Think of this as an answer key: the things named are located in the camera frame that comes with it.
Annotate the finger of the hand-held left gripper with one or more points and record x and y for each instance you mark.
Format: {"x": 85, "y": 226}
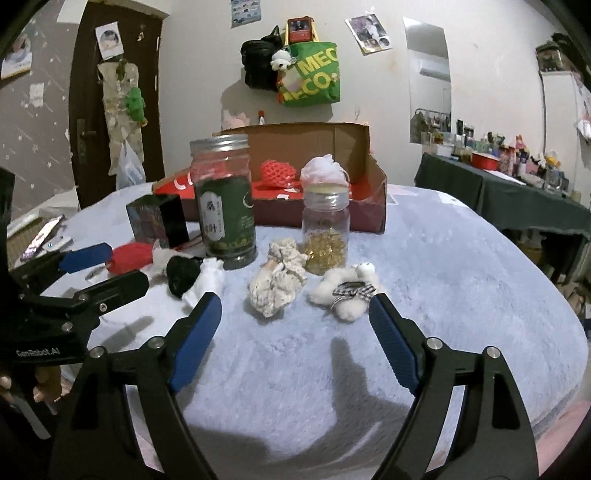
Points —
{"x": 85, "y": 258}
{"x": 120, "y": 286}

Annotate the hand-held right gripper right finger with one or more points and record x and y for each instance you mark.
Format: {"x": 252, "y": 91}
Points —
{"x": 392, "y": 341}

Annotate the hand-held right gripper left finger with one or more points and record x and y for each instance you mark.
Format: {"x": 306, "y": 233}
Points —
{"x": 198, "y": 337}

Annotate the red knitted yarn piece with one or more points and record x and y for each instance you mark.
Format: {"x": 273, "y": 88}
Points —
{"x": 131, "y": 258}

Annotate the black pompom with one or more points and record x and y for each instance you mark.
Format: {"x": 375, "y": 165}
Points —
{"x": 182, "y": 277}

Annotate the small white teddy bear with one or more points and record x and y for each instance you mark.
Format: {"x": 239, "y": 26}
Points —
{"x": 341, "y": 281}

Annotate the cream crochet piece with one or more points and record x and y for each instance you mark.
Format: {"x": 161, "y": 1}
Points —
{"x": 277, "y": 286}

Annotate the orange foam net sleeve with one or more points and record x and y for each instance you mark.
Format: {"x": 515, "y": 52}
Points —
{"x": 277, "y": 173}

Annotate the white mesh bath pouf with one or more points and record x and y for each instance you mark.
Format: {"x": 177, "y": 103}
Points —
{"x": 321, "y": 168}

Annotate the cardboard box red inside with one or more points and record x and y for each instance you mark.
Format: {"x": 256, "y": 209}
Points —
{"x": 323, "y": 138}

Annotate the person's left hand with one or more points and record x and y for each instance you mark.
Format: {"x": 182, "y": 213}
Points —
{"x": 46, "y": 385}

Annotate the glossy book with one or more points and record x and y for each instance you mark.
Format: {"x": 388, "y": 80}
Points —
{"x": 44, "y": 237}

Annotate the dark patterned box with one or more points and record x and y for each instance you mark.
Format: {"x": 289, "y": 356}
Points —
{"x": 157, "y": 221}

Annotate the clear plastic bag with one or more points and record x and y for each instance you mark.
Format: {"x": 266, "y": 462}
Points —
{"x": 130, "y": 168}

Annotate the large glass jar metal lid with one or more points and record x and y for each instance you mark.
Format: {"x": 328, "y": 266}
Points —
{"x": 224, "y": 217}

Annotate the small clear plastic jar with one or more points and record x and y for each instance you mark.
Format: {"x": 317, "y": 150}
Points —
{"x": 323, "y": 240}

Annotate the pale hanging organizer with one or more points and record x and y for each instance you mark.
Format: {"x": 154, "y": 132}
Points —
{"x": 113, "y": 106}

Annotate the green plush toy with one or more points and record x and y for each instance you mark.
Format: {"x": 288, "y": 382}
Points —
{"x": 135, "y": 105}

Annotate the dark brown door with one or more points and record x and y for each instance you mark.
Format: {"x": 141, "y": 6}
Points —
{"x": 87, "y": 92}

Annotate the table with dark green cloth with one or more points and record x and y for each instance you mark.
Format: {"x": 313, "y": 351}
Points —
{"x": 485, "y": 194}

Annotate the pink cloth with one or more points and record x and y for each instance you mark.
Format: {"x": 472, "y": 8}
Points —
{"x": 563, "y": 443}

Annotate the pale pink plush toy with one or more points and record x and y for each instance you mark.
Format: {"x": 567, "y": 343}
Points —
{"x": 233, "y": 120}

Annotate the red bowl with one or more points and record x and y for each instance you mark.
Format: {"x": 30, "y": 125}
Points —
{"x": 485, "y": 161}

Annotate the photo on door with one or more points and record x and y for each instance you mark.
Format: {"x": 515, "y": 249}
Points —
{"x": 109, "y": 42}

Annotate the group of bottles and cosmetics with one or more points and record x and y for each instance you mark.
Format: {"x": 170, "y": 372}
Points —
{"x": 461, "y": 134}

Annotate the black bag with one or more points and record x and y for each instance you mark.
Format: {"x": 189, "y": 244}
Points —
{"x": 256, "y": 60}

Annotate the small white plush charm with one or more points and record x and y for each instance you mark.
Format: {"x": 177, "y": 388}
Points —
{"x": 280, "y": 59}

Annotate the green tote bag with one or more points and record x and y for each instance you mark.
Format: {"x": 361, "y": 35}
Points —
{"x": 314, "y": 74}

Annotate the white refrigerator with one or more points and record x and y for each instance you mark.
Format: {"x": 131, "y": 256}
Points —
{"x": 558, "y": 115}

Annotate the dark storage bag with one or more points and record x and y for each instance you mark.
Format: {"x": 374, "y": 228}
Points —
{"x": 556, "y": 53}

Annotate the wall mirror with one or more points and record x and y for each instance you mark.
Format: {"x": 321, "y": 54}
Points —
{"x": 429, "y": 101}

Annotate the blue wall poster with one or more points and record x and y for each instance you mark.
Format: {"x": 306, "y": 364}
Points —
{"x": 245, "y": 11}

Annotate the wall photo collage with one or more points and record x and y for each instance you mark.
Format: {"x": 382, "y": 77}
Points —
{"x": 369, "y": 32}

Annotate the red picture frame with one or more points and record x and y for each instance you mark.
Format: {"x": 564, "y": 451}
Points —
{"x": 300, "y": 28}

